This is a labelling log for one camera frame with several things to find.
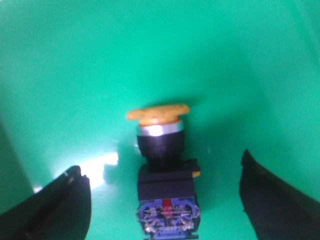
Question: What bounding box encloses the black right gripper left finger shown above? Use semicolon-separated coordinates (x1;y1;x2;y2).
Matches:
0;165;92;240

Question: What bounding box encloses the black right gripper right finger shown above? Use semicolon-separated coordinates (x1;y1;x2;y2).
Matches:
239;150;320;240

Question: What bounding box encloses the yellow mushroom push button switch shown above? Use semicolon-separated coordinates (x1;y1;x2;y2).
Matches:
126;103;201;240

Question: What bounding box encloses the bright green plastic bin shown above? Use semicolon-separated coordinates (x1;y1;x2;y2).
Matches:
0;0;320;240

